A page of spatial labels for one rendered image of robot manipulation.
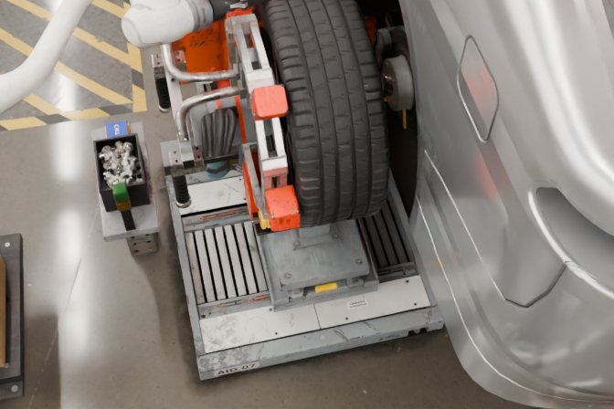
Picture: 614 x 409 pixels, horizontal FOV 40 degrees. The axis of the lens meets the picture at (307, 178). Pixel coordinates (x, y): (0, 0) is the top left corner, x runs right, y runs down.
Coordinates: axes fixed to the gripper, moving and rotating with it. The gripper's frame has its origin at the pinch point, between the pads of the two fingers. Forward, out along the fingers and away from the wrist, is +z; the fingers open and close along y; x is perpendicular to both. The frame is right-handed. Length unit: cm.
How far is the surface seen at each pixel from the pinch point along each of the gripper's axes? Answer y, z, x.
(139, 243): -67, -25, -96
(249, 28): 0.3, -8.6, -8.2
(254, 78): 14.6, -17.9, -15.1
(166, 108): -30, -22, -35
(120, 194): -26, -42, -53
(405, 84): 17.3, 28.3, -30.9
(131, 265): -68, -29, -105
